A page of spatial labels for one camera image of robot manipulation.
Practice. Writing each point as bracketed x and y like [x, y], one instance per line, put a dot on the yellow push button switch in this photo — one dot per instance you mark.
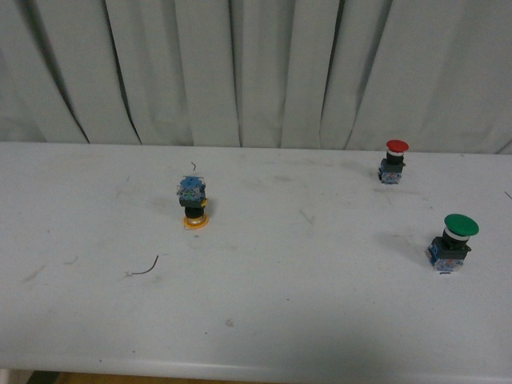
[192, 198]

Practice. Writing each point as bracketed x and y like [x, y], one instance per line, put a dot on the red mushroom push button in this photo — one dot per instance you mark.
[391, 167]

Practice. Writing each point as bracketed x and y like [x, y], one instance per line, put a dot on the green mushroom push button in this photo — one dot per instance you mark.
[447, 253]

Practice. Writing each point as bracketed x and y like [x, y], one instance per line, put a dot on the white pleated curtain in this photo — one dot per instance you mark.
[340, 75]

